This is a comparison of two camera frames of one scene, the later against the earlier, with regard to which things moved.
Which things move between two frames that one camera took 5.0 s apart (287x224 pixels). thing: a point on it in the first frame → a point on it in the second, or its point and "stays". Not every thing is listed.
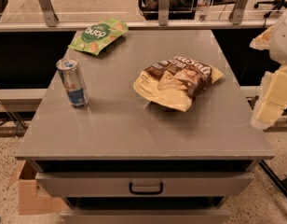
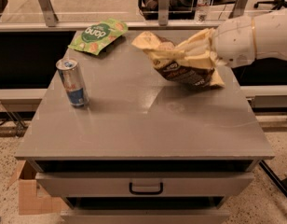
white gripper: [282, 42] → [234, 41]
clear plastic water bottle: [204, 0] stays
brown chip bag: [175, 81] → [162, 51]
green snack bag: [98, 35] stays
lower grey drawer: [146, 217] stays
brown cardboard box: [34, 199] stays
